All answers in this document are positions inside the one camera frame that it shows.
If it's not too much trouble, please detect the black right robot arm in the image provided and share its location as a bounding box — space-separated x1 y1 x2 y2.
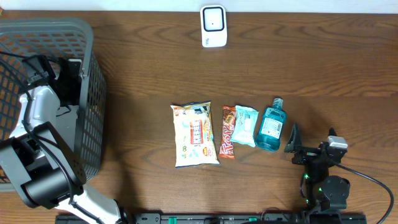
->
284 124 350 212

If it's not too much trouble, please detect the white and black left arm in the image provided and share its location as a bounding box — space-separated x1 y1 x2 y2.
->
1 55 134 223

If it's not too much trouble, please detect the grey plastic shopping basket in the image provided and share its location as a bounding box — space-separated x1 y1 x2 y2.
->
1 18 106 180

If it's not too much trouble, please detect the teal wet wipes pack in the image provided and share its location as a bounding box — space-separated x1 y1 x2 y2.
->
231 105 259 147

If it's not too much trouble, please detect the blue mouthwash bottle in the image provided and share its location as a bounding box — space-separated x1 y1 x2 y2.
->
256 98 287 152

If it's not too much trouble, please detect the white barcode scanner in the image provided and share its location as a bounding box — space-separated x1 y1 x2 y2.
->
200 5 228 48

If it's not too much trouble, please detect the brown chocolate bar wrapper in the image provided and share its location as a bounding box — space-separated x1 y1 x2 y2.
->
219 105 236 159

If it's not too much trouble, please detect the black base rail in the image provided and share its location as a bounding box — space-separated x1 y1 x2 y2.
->
55 212 368 224

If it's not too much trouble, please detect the white snack bag red label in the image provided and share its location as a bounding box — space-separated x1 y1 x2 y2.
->
171 101 220 168

